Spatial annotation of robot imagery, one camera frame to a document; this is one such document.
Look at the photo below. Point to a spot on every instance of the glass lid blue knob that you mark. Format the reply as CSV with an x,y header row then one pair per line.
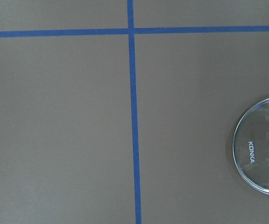
x,y
251,146

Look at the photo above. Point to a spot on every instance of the brown paper table mat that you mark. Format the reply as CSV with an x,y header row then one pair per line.
x,y
124,111

